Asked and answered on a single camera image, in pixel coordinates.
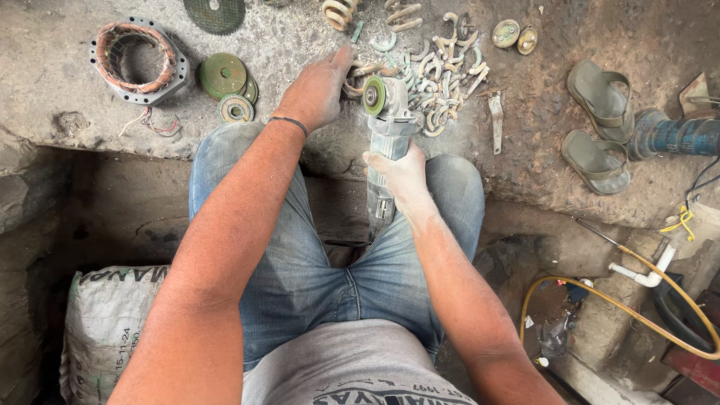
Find curved metal workpiece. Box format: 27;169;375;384
343;60;384;99

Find grey angle grinder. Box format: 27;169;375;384
361;75;423;244

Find grey sandal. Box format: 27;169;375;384
561;129;632;197
566;58;636;129

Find dark cutting disc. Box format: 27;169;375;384
183;0;246;36

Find worn green grinding disc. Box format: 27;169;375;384
241;73;260;106

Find crumpled clear plastic bag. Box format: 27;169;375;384
538;314;573;359

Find small green grinding disc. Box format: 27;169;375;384
217;93;255;124

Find thin metal rod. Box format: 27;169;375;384
575;217;623;248

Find yellow wire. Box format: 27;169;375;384
658;205;696;243

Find person's right hand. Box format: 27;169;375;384
363;141;431;213

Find blue metal pipe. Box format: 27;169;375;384
627;107;720;162

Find red metal object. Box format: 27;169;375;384
660;289;720;396

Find stator lead wires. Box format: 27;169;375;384
118;106;182;138

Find coiled metal spring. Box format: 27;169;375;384
385;0;424;33
321;0;360;32

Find pile of curved metal pieces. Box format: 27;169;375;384
351;11;491;138

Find white woven sack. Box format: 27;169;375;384
58;265;171;405

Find large green grinding disc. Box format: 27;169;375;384
199;52;249;102

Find blue jeans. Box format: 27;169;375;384
189;121;486;373

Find round brass cap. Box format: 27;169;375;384
516;26;539;56
492;19;521;50

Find person's left hand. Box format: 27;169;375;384
274;45;358;136

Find flat metal spanner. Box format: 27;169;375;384
487;91;505;156

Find bent metal sheet scrap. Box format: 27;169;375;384
678;71;720;119

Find grey printed t-shirt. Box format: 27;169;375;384
241;319;479;405

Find yellow hose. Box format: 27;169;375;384
518;244;720;362

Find motor stator with copper windings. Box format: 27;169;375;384
89;16;190;107

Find black wristband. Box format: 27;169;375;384
267;116;309;138

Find white plastic pipe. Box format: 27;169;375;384
609;244;677;289

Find black cable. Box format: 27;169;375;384
684;156;720;213

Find black rubber tube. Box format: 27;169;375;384
652;272;720;354

